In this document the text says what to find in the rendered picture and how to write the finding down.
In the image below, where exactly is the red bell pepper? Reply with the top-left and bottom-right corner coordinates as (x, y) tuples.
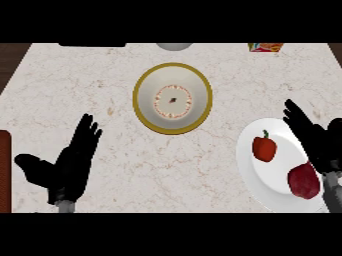
(250, 129), (279, 163)

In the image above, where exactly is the grey round object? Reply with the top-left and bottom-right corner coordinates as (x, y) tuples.
(154, 42), (194, 52)

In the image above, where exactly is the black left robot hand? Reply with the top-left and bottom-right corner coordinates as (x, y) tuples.
(13, 113), (104, 205)

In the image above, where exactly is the white bowl with gold rim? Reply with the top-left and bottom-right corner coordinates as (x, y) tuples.
(131, 62), (214, 136)

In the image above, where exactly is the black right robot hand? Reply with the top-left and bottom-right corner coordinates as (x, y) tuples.
(281, 98), (342, 177)

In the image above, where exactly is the white plate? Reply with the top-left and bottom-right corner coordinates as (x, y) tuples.
(234, 117), (330, 214)

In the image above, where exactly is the orange and red box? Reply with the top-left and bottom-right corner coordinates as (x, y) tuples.
(246, 42), (284, 54)

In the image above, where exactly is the dark red pear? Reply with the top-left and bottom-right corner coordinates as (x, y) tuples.
(286, 161), (321, 200)

